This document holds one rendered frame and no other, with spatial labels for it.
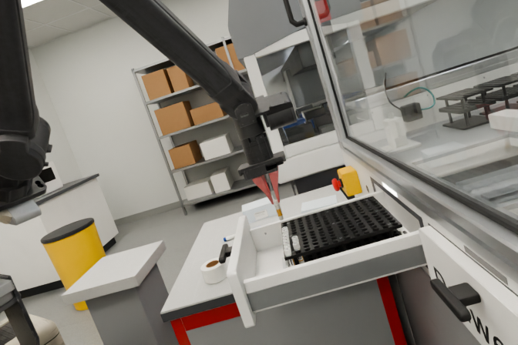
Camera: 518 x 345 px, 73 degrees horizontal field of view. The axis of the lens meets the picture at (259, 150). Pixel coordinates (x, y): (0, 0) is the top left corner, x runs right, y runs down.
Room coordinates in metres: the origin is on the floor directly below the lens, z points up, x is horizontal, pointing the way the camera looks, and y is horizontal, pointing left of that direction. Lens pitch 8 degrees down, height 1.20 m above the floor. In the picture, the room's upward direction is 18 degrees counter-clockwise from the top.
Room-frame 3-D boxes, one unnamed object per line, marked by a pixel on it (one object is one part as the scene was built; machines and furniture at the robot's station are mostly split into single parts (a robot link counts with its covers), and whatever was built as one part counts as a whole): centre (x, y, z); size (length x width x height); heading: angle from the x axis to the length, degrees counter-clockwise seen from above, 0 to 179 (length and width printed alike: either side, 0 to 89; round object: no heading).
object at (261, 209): (1.30, 0.07, 0.79); 0.13 x 0.09 x 0.05; 91
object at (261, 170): (0.74, 0.01, 1.01); 0.07 x 0.07 x 0.09; 85
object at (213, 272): (0.92, 0.22, 0.78); 0.07 x 0.07 x 0.04
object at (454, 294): (0.37, -0.17, 0.91); 0.07 x 0.04 x 0.01; 176
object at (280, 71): (2.37, -0.68, 1.13); 1.78 x 1.14 x 0.45; 176
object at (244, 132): (0.74, 0.00, 1.15); 0.07 x 0.06 x 0.07; 90
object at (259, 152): (0.74, 0.00, 1.08); 0.10 x 0.07 x 0.07; 85
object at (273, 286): (0.69, -0.11, 0.86); 0.40 x 0.26 x 0.06; 86
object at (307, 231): (0.69, -0.10, 0.87); 0.22 x 0.18 x 0.06; 86
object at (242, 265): (0.71, 0.10, 0.87); 0.29 x 0.02 x 0.11; 176
